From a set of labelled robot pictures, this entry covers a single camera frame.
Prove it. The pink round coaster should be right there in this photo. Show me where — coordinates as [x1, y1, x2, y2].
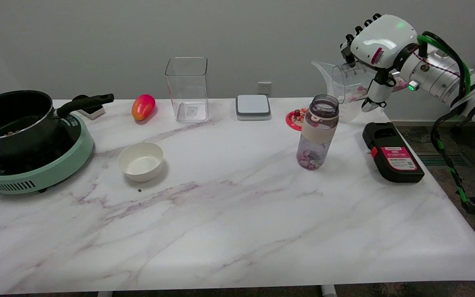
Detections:
[286, 108, 308, 132]

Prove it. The floor vent grille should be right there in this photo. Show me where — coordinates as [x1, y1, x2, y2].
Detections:
[416, 152, 470, 167]

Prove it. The clear plastic measuring jug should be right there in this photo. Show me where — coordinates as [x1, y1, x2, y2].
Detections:
[311, 61, 380, 123]

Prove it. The smoky bottle with beige sleeve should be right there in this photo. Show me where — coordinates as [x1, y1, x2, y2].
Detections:
[296, 94, 340, 170]

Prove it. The red yellow mango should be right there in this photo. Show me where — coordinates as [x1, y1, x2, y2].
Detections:
[132, 94, 156, 121]

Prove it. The pink white candy pile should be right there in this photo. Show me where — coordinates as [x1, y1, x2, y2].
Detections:
[298, 149, 323, 170]
[350, 85, 369, 102]

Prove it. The white grey square lid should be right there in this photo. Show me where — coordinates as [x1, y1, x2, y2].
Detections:
[235, 94, 272, 121]

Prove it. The black saucepan with handle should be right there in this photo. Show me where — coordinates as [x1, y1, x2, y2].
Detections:
[0, 90, 115, 160]

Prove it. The small white black device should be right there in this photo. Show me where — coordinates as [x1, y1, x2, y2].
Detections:
[73, 95, 106, 120]

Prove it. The mint green induction cooker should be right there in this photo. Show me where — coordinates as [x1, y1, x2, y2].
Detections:
[0, 112, 94, 195]

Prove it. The white round bowl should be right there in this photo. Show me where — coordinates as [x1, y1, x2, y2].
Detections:
[118, 142, 164, 182]

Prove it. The clear round glass cup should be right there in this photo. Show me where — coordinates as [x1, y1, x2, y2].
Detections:
[332, 62, 387, 105]

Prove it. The black green robot cable bundle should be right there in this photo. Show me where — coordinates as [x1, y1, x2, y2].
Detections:
[416, 31, 475, 236]

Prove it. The black box with pink label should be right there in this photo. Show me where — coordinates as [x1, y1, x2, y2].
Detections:
[362, 122, 425, 184]

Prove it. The clear square storage container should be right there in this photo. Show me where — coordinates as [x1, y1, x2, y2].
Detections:
[165, 57, 211, 123]

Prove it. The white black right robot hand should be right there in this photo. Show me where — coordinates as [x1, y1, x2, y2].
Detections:
[340, 13, 419, 113]

